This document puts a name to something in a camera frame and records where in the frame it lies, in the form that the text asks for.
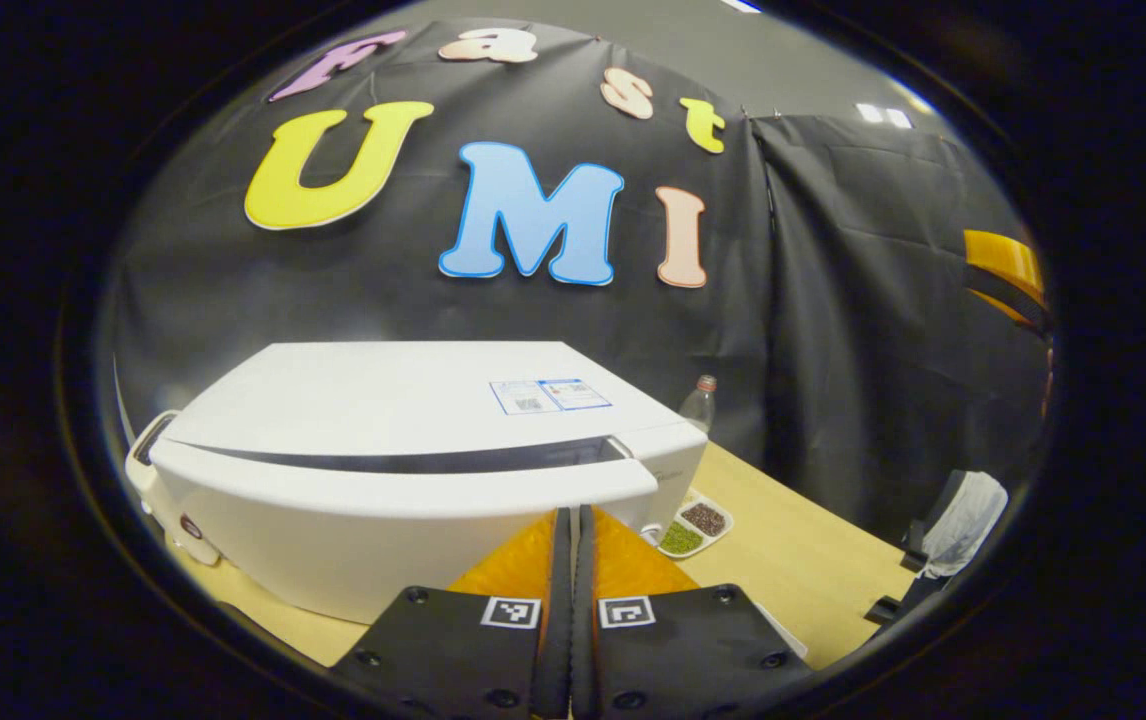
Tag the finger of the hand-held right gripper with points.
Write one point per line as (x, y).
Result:
(1008, 265)

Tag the clear plastic bottle red label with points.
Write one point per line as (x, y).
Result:
(698, 405)

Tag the black backdrop cloth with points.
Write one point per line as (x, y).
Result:
(833, 300)

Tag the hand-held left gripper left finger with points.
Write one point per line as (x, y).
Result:
(493, 660)

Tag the white divided plate with beans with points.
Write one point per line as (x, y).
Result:
(703, 520)

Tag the ceiling light panel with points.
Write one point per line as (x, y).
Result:
(883, 114)
(741, 5)

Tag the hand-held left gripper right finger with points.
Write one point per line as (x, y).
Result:
(673, 660)

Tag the white cloth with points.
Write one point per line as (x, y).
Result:
(968, 520)

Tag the black chair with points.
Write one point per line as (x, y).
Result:
(918, 590)

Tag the white toaster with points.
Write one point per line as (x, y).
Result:
(145, 460)

